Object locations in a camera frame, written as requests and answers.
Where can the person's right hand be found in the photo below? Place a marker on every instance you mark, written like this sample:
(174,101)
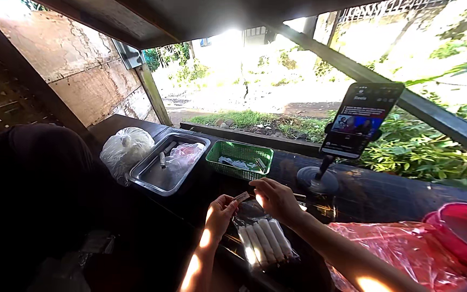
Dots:
(281,201)

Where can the person's left hand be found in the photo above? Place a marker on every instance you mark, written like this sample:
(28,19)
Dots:
(217,217)

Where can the person's left fingers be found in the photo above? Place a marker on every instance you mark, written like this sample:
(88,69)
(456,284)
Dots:
(222,198)

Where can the person's left thumb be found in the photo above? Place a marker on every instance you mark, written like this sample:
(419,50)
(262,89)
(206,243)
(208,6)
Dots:
(231,207)

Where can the person's right fingers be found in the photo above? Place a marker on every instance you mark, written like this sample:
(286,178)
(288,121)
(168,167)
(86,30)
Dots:
(262,185)

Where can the small printed paper label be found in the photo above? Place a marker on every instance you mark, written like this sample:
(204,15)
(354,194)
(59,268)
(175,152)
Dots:
(242,197)

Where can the clear bag of white rolls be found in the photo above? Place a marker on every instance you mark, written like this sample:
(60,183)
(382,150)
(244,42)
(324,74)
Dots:
(266,239)

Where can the person's right forearm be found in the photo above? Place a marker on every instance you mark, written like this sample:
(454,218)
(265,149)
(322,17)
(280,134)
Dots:
(341,249)

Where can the person's left forearm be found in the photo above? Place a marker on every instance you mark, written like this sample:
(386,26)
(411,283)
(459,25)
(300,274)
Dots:
(201,261)

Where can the small stapler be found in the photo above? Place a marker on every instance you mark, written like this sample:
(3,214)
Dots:
(260,164)

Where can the green plastic basket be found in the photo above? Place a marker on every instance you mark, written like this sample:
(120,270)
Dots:
(239,170)

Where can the pile of white paper labels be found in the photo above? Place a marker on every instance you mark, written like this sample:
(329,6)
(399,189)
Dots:
(237,163)

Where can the dark wooden table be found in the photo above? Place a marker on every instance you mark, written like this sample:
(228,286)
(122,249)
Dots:
(290,162)

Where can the black phone holder round base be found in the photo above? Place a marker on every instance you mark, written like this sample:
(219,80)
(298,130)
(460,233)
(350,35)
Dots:
(316,180)

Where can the pink clear plastic bag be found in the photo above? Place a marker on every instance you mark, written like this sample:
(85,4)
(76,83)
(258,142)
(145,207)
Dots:
(185,157)

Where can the silver metal tray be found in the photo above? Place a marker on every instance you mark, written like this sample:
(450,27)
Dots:
(156,178)

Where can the white tied plastic bag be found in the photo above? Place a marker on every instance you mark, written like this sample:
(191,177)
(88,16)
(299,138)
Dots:
(126,152)

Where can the black smartphone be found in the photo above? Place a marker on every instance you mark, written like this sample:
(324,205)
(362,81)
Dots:
(359,121)

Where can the red plastic sheet bag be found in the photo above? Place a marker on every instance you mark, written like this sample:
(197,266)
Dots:
(403,253)

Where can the diagonal grey wooden beam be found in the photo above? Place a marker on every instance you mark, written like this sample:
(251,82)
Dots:
(379,81)

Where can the green leafy plants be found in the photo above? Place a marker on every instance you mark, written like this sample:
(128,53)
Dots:
(416,148)

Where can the pink plastic tub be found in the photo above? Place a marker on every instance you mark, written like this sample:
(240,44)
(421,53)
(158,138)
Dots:
(460,231)

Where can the wooden post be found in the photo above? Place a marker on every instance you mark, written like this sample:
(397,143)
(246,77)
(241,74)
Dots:
(152,93)

